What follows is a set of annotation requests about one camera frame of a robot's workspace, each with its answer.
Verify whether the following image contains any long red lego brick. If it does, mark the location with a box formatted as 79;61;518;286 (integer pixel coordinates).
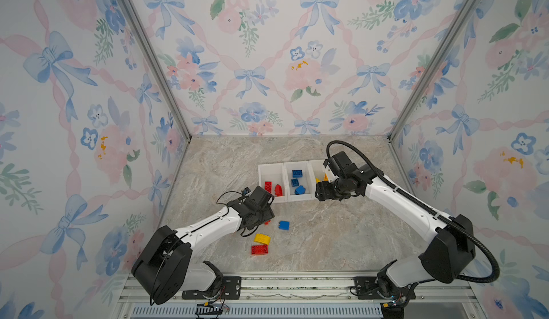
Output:
264;181;272;193

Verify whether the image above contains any yellow lego brick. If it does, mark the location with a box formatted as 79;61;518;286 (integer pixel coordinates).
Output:
254;233;271;246

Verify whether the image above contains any red lego brick front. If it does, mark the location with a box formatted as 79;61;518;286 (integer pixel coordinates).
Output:
250;245;269;256

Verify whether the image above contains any white three-compartment bin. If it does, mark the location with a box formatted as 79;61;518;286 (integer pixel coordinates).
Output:
257;160;335;203

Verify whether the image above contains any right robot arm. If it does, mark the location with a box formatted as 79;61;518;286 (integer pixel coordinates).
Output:
315;152;476;298

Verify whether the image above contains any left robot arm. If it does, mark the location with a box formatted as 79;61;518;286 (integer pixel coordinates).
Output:
131;186;275;306

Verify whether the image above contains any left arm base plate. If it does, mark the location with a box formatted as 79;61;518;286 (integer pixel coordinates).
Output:
182;276;242;301

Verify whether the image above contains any aluminium mounting rail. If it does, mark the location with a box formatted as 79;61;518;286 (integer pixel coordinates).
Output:
111;271;486;318

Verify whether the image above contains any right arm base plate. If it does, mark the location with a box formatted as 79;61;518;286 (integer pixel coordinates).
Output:
350;276;416;302

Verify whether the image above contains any black corrugated cable conduit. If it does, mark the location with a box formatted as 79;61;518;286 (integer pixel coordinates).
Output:
325;139;501;284

